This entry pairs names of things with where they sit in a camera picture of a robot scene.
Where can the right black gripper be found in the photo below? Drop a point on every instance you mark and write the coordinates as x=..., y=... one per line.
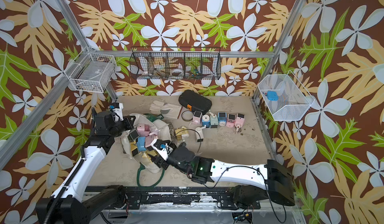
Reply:
x=160, y=163

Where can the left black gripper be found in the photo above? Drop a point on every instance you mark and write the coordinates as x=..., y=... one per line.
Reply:
x=129, y=121

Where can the yellow sharpener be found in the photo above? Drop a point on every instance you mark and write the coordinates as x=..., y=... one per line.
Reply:
x=182, y=133

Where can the white pencil sharpener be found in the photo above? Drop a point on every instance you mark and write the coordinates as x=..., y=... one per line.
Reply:
x=200, y=134

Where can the cream tote bag green handles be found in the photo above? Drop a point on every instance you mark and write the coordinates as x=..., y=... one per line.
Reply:
x=143, y=127

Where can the blue pencil sharpener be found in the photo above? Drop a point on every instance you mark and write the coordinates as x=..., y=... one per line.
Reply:
x=222, y=119
x=206, y=121

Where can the green pencil sharpener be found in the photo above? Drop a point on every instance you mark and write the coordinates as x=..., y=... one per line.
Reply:
x=214, y=122

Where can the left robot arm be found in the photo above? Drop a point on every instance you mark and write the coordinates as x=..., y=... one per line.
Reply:
x=66, y=204

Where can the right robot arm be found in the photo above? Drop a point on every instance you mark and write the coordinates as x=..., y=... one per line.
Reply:
x=270, y=181

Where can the brown tape roll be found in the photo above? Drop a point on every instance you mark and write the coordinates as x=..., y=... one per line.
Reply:
x=187, y=116

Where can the cream work glove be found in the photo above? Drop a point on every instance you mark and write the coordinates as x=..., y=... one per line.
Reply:
x=167, y=110

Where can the black hard case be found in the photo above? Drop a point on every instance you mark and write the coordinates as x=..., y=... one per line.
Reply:
x=195, y=102

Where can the white tape roll in basket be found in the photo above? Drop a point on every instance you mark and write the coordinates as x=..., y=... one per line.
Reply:
x=177, y=72

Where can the blue object in basket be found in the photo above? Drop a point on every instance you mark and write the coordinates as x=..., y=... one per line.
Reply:
x=272, y=96

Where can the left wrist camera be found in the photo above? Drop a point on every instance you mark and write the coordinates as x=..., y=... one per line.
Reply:
x=103, y=122

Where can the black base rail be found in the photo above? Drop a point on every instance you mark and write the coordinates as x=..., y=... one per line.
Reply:
x=227, y=198

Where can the white wire basket left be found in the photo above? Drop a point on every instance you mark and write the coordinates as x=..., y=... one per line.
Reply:
x=91, y=71

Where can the white wire basket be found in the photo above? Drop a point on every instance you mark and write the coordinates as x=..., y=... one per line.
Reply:
x=294, y=99
x=91, y=71

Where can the black wire basket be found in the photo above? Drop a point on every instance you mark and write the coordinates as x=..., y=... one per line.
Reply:
x=200, y=63

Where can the white wire basket right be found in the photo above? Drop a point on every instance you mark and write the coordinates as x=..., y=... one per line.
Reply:
x=294, y=99

